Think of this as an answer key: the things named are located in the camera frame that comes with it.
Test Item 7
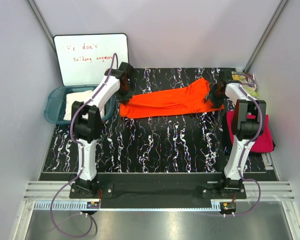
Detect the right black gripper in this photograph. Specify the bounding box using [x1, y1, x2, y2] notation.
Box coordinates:
[203, 83, 227, 110]

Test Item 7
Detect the orange t shirt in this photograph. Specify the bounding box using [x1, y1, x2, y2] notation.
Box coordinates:
[119, 77, 224, 119]

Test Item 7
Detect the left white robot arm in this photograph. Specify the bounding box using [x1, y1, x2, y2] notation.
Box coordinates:
[70, 62, 134, 198]

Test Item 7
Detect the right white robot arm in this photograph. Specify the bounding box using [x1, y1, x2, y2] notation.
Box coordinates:
[204, 69, 267, 199]

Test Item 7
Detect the yellow paperback book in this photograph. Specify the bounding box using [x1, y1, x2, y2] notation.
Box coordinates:
[231, 71, 257, 91]

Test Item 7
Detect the green paperback book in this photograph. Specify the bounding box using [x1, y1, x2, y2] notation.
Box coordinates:
[243, 85, 259, 100]

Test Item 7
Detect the white t shirt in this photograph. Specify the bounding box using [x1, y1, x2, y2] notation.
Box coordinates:
[62, 90, 96, 121]

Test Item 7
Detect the white whiteboard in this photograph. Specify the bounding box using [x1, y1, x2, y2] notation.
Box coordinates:
[53, 33, 129, 86]

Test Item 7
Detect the magenta folded t shirt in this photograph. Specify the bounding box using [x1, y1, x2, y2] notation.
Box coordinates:
[222, 111, 275, 155]

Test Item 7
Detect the teal plastic bin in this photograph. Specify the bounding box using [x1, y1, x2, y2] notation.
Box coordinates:
[43, 84, 116, 126]

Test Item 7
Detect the right connector box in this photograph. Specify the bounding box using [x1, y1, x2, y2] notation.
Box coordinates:
[220, 201, 237, 218]

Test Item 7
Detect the connector box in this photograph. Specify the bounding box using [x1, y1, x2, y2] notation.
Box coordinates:
[220, 201, 237, 218]
[86, 201, 101, 209]

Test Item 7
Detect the left connector box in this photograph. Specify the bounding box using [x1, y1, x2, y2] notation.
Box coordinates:
[86, 201, 101, 209]

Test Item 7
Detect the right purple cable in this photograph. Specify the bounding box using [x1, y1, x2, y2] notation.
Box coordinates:
[198, 72, 265, 216]

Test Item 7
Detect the purple cable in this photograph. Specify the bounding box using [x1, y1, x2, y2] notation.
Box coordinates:
[49, 52, 120, 238]
[198, 72, 265, 216]

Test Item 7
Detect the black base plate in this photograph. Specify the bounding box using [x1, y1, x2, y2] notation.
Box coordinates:
[69, 173, 247, 210]

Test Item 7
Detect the white cable duct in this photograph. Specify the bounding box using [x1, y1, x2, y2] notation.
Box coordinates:
[34, 200, 98, 211]

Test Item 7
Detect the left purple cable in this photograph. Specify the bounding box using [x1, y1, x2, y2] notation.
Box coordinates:
[49, 52, 120, 238]

